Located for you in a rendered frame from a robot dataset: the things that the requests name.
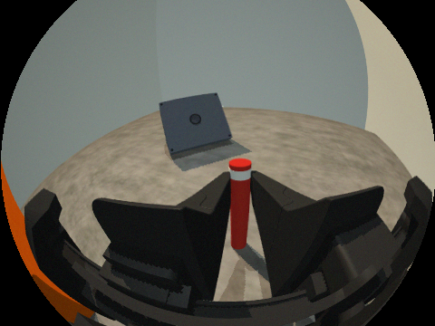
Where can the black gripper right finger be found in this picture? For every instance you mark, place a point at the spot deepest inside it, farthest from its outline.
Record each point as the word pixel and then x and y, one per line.
pixel 293 226

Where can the red peg with white band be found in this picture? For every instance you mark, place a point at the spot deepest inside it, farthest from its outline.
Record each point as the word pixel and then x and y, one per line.
pixel 240 170

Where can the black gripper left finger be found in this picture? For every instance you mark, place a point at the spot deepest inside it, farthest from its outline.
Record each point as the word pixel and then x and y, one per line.
pixel 194 230

